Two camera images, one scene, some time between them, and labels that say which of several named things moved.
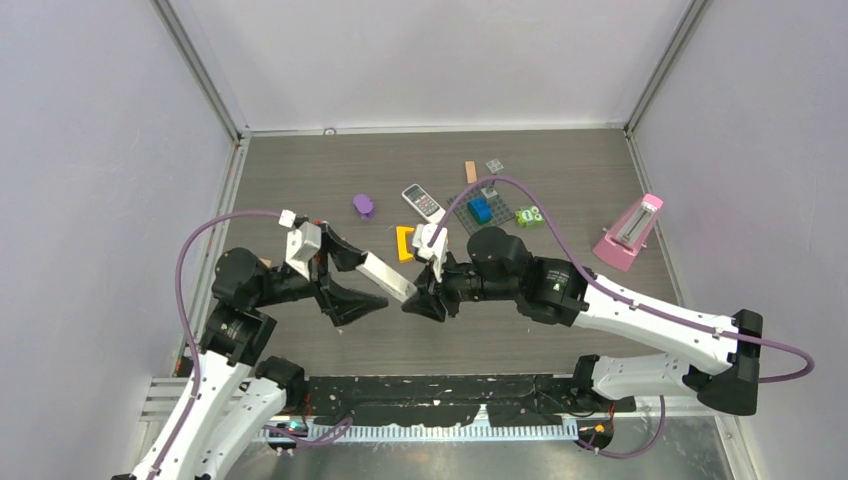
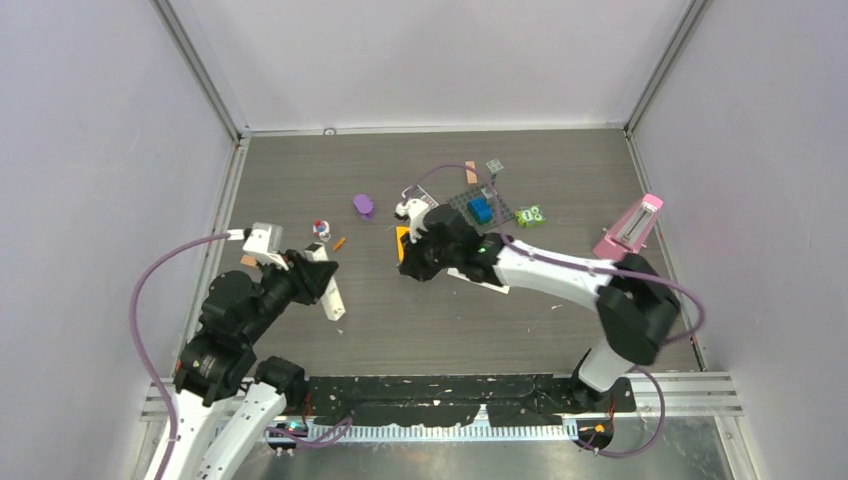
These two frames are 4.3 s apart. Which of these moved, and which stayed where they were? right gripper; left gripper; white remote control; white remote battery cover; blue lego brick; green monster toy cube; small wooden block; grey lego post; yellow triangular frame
Moved: white remote battery cover; right gripper; left gripper
Stayed: small wooden block; white remote control; yellow triangular frame; green monster toy cube; blue lego brick; grey lego post
